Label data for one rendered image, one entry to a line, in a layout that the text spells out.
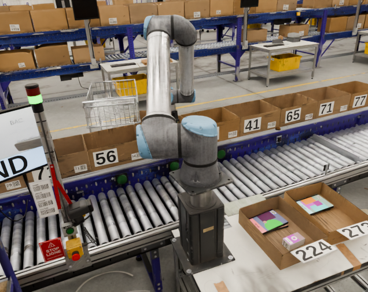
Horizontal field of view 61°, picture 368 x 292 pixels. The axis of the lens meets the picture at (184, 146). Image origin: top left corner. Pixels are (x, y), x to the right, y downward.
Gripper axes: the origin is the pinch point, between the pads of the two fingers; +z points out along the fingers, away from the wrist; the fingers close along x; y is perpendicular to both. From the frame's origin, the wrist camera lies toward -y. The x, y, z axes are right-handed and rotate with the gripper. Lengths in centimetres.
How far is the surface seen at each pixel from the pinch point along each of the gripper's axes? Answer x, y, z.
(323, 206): -79, 63, 41
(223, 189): -33, 21, 34
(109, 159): 1.8, -45.7, 5.2
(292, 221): -79, 40, 43
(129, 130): 28.8, -23.0, -6.6
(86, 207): -65, -67, 7
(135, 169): -1.8, -29.5, 15.5
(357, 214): -95, 71, 42
